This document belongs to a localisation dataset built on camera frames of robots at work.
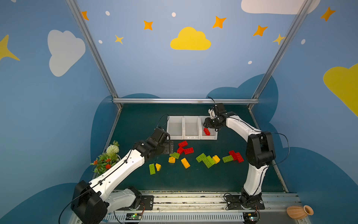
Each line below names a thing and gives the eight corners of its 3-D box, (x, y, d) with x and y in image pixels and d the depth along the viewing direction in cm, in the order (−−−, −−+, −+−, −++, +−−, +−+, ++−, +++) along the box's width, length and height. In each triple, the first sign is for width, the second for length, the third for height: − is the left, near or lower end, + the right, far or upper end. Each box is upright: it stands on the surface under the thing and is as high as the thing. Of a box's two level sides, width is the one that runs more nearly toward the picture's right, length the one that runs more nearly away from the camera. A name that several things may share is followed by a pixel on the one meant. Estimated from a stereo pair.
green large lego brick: (208, 168, 89) (208, 167, 88) (201, 160, 93) (202, 159, 91) (215, 163, 91) (215, 162, 90) (208, 155, 95) (209, 154, 93)
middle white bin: (183, 140, 102) (183, 134, 96) (183, 122, 113) (183, 115, 107) (200, 140, 102) (202, 135, 96) (198, 122, 113) (199, 115, 107)
